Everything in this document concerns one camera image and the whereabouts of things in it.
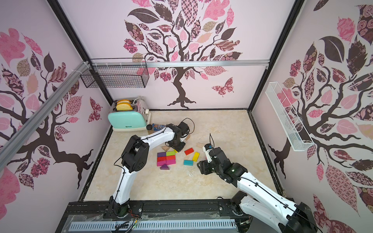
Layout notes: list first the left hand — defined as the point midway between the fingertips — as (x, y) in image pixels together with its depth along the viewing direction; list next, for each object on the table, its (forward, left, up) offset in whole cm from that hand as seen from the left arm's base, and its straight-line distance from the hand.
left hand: (176, 149), depth 96 cm
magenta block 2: (-9, +2, 0) cm, 9 cm away
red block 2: (-6, +3, 0) cm, 7 cm away
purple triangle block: (-13, +6, +1) cm, 14 cm away
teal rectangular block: (-9, -9, -1) cm, 13 cm away
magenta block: (-10, +9, 0) cm, 13 cm away
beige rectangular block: (+4, -17, -1) cm, 18 cm away
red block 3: (-2, -9, 0) cm, 9 cm away
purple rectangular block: (-3, +9, -1) cm, 10 cm away
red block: (-6, +8, 0) cm, 10 cm away
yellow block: (-6, -13, +1) cm, 15 cm away
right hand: (-16, -17, +10) cm, 25 cm away
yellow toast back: (+29, +38, +19) cm, 51 cm away
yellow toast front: (+23, +35, +19) cm, 46 cm away
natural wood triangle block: (-1, +6, +3) cm, 7 cm away
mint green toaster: (+20, +30, +8) cm, 37 cm away
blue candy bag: (+19, +15, +1) cm, 24 cm away
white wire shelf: (-10, -65, +24) cm, 70 cm away
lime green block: (-3, +4, -1) cm, 5 cm away
